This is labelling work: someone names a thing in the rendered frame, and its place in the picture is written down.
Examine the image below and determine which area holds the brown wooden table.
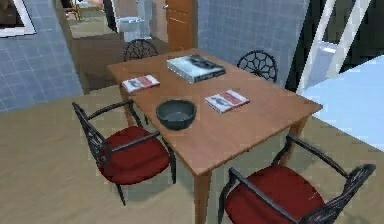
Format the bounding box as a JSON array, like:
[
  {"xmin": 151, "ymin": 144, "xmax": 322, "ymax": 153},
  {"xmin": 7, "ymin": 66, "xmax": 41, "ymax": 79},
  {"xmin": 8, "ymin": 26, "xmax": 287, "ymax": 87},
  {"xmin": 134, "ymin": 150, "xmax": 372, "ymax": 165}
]
[{"xmin": 106, "ymin": 48, "xmax": 324, "ymax": 224}]

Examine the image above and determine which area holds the white sink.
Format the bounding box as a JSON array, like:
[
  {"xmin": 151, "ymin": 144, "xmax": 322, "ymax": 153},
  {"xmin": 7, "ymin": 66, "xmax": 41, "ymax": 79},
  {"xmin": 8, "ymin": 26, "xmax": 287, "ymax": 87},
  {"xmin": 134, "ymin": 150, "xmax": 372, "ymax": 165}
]
[{"xmin": 115, "ymin": 16, "xmax": 147, "ymax": 34}]

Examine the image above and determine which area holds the red and white book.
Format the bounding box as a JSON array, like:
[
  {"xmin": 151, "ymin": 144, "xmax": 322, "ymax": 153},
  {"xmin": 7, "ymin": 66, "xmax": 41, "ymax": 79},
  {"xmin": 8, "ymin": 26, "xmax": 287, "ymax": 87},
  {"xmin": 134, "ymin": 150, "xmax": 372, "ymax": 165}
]
[
  {"xmin": 204, "ymin": 89, "xmax": 251, "ymax": 115},
  {"xmin": 121, "ymin": 74, "xmax": 161, "ymax": 95}
]

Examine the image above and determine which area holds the white framed picture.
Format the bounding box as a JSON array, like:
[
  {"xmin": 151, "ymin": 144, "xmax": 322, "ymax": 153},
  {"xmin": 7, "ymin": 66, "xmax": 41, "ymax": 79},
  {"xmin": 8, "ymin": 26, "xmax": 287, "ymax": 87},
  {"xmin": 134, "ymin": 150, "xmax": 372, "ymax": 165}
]
[{"xmin": 0, "ymin": 0, "xmax": 37, "ymax": 38}]

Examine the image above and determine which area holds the large grey book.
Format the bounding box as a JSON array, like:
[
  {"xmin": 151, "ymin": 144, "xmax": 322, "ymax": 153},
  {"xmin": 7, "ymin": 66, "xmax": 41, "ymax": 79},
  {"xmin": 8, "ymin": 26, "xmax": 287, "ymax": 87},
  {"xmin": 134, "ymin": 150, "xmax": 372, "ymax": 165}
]
[{"xmin": 166, "ymin": 54, "xmax": 227, "ymax": 84}]

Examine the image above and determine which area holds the dark grey bowl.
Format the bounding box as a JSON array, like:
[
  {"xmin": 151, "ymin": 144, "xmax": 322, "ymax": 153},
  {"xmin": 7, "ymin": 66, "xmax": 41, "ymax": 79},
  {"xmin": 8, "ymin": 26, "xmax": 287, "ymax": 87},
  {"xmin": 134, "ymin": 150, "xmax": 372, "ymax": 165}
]
[{"xmin": 155, "ymin": 98, "xmax": 198, "ymax": 131}]

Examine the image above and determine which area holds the black chair with red seat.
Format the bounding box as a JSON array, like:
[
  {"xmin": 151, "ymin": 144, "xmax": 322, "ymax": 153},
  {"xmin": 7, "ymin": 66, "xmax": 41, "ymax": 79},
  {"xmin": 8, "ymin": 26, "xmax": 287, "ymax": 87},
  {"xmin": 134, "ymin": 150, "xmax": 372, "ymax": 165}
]
[
  {"xmin": 217, "ymin": 134, "xmax": 377, "ymax": 224},
  {"xmin": 123, "ymin": 38, "xmax": 160, "ymax": 63},
  {"xmin": 236, "ymin": 50, "xmax": 279, "ymax": 84},
  {"xmin": 71, "ymin": 98, "xmax": 177, "ymax": 207}
]

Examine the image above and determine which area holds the brown wooden room door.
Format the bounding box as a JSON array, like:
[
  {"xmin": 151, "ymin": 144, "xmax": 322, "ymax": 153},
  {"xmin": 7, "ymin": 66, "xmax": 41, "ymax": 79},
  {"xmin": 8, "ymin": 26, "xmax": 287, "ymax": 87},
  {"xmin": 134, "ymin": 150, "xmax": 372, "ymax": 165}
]
[{"xmin": 163, "ymin": 0, "xmax": 196, "ymax": 53}]

